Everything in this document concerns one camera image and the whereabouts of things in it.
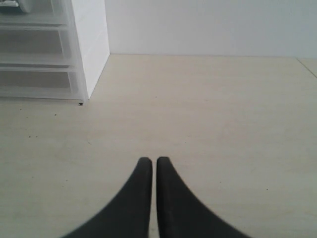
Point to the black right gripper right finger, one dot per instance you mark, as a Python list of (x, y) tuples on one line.
[(180, 213)]

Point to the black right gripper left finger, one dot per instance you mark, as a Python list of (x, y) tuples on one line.
[(128, 214)]

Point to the bottom clear wide drawer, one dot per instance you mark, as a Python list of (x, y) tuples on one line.
[(39, 84)]

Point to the clear wide drawer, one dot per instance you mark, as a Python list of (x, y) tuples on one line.
[(37, 47), (39, 84)]

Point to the white plastic drawer cabinet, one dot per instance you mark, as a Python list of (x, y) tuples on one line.
[(88, 37)]

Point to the middle clear wide drawer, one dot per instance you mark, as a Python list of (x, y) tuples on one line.
[(37, 47)]

